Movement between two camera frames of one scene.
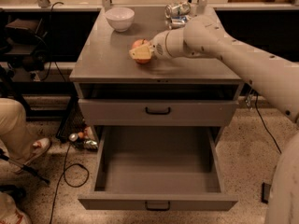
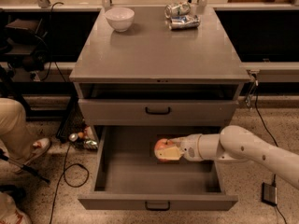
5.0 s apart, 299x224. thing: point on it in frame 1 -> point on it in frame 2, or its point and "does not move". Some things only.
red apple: [140, 43] -> [162, 145]
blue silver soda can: [177, 21] does not move
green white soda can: [180, 8] does not move
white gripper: [159, 48] -> [189, 147]
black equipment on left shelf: [25, 43] does not move
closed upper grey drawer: [157, 112] does not move
